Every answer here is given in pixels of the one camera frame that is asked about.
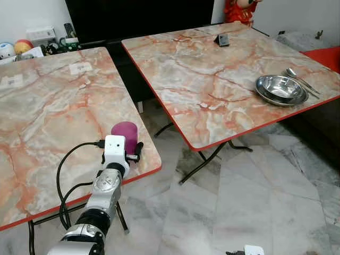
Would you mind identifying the purple plastic cup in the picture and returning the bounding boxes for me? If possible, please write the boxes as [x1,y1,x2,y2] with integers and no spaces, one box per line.
[110,121,139,156]

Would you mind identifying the black folding table legs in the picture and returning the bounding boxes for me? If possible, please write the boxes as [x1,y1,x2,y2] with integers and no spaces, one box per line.
[154,122,254,186]
[27,201,131,255]

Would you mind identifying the white paper label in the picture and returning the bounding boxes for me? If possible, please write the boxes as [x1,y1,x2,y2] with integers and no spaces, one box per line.
[0,74,25,89]
[69,62,94,75]

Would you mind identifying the green mug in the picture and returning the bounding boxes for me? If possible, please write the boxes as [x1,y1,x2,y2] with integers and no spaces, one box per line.
[59,36,81,52]

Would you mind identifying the black television screen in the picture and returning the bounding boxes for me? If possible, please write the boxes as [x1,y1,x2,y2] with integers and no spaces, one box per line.
[64,0,216,46]

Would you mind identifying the small black box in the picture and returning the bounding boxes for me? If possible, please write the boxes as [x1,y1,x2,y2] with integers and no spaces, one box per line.
[214,33,231,48]

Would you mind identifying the black remote control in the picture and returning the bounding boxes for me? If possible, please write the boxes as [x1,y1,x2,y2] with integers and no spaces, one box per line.
[63,22,75,38]

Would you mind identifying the stainless steel bowl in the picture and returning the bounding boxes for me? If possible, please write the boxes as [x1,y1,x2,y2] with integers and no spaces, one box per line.
[254,74,310,107]

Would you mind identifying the orange round toy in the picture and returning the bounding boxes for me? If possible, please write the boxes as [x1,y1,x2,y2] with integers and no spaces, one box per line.
[14,38,34,55]

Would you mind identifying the red cushion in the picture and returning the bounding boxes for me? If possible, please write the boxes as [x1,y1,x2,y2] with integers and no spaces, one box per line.
[300,46,340,74]

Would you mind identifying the white round toy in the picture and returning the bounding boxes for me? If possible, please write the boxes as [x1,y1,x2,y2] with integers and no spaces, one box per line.
[0,42,16,60]

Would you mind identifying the stainless steel spoon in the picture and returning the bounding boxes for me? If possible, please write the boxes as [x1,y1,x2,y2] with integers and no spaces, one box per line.
[283,67,321,100]

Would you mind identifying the red figurine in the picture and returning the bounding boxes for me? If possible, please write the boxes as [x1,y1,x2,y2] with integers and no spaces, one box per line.
[223,0,262,28]

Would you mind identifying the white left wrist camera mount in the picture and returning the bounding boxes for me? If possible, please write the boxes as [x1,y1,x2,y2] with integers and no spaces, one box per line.
[103,135,127,166]

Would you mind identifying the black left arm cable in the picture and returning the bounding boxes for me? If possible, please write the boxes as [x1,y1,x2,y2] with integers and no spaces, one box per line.
[55,139,106,230]

